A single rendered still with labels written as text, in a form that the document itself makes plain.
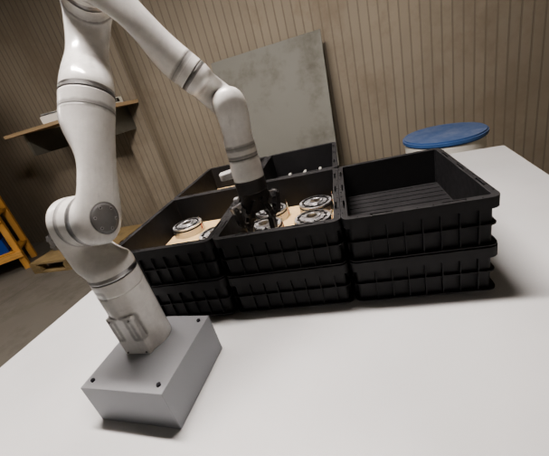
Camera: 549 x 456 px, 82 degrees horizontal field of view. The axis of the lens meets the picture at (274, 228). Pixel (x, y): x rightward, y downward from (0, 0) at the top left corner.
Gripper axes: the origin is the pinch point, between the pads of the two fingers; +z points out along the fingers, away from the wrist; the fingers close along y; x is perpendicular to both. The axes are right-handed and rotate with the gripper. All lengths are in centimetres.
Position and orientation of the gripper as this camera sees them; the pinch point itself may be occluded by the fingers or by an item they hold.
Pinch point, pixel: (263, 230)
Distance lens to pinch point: 82.2
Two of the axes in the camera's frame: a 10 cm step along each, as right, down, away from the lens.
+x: -5.6, -2.1, 8.0
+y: 7.9, -4.1, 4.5
